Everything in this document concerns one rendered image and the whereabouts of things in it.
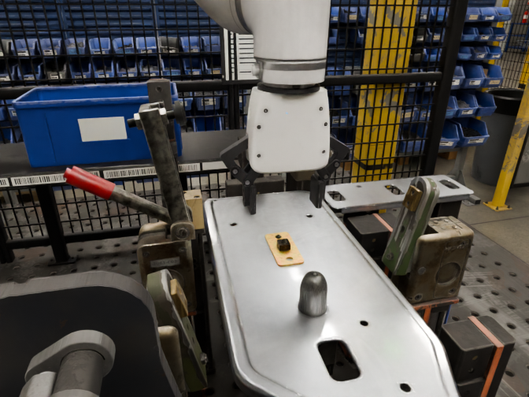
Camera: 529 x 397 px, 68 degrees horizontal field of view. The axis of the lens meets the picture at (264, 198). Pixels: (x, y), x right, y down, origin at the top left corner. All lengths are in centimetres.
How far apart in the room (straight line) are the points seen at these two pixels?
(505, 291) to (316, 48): 84
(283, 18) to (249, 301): 32
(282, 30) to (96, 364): 35
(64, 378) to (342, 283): 39
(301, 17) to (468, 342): 39
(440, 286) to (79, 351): 51
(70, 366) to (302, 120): 36
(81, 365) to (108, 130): 70
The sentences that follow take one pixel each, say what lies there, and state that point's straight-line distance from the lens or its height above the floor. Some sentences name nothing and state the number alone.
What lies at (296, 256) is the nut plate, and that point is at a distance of 55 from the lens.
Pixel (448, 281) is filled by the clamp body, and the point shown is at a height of 96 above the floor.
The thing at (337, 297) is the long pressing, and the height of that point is 100.
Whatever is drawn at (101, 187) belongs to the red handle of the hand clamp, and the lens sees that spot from 50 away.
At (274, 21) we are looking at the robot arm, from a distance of 44.
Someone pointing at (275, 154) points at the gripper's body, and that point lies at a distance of 47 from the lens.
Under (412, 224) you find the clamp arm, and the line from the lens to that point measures 55.
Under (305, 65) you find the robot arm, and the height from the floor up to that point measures 126.
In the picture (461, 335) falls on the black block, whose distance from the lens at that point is 51.
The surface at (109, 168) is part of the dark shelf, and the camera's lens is 85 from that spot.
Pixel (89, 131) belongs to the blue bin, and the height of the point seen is 110.
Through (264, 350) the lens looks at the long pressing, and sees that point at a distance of 43.
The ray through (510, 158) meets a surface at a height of 39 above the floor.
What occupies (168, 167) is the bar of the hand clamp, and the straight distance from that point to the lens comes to 47.
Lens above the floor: 131
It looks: 26 degrees down
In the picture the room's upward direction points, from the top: straight up
